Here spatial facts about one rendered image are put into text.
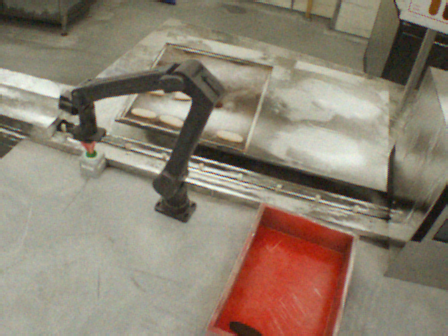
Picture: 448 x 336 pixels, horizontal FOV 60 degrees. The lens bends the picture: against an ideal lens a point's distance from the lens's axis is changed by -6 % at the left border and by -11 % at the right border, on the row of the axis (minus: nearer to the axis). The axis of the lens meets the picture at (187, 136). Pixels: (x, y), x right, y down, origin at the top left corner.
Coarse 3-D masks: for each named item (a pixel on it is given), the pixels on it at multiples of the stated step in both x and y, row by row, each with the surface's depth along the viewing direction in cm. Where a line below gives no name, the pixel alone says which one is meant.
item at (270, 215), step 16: (272, 208) 128; (256, 224) 122; (272, 224) 132; (288, 224) 129; (304, 224) 126; (320, 224) 123; (320, 240) 127; (336, 240) 124; (352, 240) 120; (240, 256) 113; (352, 256) 114; (352, 272) 111; (224, 288) 105; (336, 288) 114; (224, 304) 104; (336, 304) 105; (208, 320) 98; (336, 320) 99
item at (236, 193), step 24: (48, 144) 155; (72, 144) 153; (96, 144) 153; (120, 168) 150; (144, 168) 146; (216, 192) 141; (240, 192) 140; (264, 192) 141; (312, 216) 134; (336, 216) 134; (360, 216) 134; (384, 240) 130
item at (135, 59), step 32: (160, 32) 235; (192, 32) 237; (224, 32) 240; (128, 64) 206; (320, 64) 220; (128, 128) 168; (224, 160) 158; (256, 160) 159; (288, 192) 147; (352, 192) 148
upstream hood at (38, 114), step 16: (0, 96) 162; (16, 96) 164; (32, 96) 164; (48, 96) 165; (0, 112) 155; (16, 112) 156; (32, 112) 156; (48, 112) 157; (64, 112) 161; (16, 128) 157; (32, 128) 153; (48, 128) 152
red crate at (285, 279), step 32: (256, 256) 125; (288, 256) 126; (320, 256) 126; (256, 288) 116; (288, 288) 117; (320, 288) 117; (224, 320) 108; (256, 320) 109; (288, 320) 109; (320, 320) 109
